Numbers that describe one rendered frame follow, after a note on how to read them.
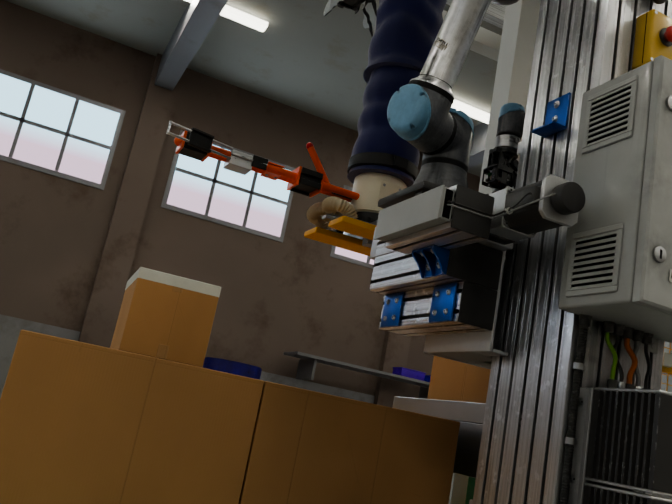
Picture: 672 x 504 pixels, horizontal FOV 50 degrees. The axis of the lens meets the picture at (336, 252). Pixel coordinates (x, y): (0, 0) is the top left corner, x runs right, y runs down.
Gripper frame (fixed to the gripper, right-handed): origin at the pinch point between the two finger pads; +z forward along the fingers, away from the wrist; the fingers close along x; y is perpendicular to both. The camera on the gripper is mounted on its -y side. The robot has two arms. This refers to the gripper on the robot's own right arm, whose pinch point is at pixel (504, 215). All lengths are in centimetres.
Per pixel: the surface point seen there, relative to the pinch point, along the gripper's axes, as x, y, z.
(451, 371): -30, -9, 46
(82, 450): -9, 101, 85
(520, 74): -115, -83, -127
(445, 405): -25, -5, 57
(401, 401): -54, -6, 57
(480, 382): -13, -9, 49
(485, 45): -198, -112, -194
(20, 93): -583, 173, -195
